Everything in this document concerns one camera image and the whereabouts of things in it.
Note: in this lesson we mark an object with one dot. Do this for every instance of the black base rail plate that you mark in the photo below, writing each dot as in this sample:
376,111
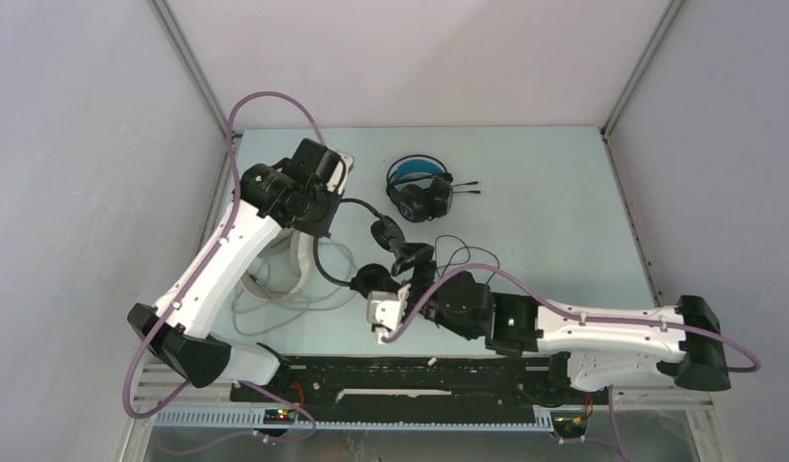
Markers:
429,390

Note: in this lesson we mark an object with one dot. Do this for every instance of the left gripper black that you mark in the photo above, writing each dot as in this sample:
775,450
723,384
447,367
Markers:
321,227

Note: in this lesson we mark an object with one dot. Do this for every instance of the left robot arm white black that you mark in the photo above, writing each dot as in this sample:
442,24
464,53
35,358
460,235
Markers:
301,193

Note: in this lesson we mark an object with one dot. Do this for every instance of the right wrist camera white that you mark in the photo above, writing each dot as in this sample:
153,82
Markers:
385,310

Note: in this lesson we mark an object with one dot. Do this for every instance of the white slotted cable duct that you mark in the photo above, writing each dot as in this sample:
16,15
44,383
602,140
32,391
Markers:
286,418

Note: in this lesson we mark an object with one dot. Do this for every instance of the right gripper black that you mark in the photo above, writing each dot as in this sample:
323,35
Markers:
423,269

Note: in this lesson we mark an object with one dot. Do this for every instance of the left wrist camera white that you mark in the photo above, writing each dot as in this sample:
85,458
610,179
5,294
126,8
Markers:
338,181

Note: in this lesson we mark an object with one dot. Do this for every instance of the white gaming headphones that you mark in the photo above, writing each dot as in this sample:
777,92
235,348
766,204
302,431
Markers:
277,291

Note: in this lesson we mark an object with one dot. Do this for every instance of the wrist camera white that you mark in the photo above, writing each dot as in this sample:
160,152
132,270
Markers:
338,181
385,310

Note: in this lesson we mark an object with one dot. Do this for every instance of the small black headphones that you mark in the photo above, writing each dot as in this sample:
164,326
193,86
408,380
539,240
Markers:
369,260

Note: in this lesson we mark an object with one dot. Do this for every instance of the large black blue headphones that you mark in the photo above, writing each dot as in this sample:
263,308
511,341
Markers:
421,187

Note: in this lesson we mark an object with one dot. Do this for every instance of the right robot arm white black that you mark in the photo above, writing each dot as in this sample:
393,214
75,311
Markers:
599,346

